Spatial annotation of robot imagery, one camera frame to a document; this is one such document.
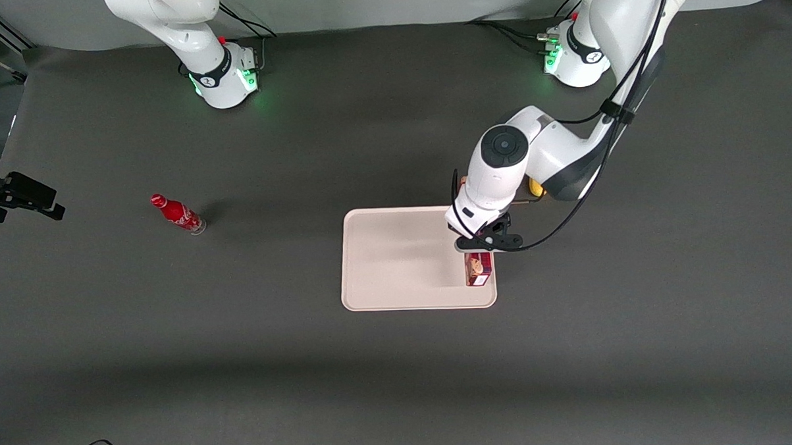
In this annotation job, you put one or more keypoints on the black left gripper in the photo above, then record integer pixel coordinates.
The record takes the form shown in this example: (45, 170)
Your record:
(497, 227)

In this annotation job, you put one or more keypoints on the red tartan cookie box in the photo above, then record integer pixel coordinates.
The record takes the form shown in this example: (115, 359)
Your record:
(478, 269)

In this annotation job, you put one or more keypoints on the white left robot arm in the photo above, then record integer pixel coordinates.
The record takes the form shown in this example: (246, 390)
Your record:
(551, 151)

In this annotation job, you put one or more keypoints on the pale pink plastic tray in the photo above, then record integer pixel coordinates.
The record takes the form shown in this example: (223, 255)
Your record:
(397, 268)

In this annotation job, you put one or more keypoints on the yellow lemon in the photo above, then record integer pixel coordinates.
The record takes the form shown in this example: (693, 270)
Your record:
(536, 188)

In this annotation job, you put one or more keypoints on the red soda bottle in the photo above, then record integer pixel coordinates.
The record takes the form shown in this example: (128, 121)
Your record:
(178, 215)

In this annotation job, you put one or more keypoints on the aluminium frame rail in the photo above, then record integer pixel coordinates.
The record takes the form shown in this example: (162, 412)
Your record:
(0, 25)

